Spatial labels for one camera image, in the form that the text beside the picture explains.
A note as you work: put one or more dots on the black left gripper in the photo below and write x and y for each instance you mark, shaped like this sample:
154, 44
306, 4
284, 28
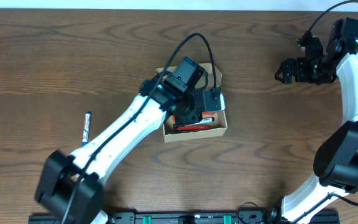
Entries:
186, 116

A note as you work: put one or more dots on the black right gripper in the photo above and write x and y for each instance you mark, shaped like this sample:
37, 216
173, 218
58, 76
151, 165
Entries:
291, 70

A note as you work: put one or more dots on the large red utility knife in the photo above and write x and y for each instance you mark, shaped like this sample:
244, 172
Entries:
205, 114

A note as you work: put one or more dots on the small red utility knife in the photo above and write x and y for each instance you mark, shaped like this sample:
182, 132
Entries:
200, 127

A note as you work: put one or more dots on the blue whiteboard marker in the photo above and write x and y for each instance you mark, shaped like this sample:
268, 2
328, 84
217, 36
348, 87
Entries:
86, 128

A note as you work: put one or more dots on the black whiteboard marker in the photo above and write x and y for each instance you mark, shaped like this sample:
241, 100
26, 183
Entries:
207, 120

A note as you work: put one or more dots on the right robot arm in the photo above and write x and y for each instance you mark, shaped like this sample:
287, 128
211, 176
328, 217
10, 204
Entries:
335, 165

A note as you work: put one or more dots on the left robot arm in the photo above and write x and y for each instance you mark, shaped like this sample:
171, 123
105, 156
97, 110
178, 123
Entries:
71, 187

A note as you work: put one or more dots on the brown cardboard box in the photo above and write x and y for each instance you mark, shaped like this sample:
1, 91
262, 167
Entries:
217, 128

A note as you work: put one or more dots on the black mounting rail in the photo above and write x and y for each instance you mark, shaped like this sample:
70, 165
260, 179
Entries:
248, 216

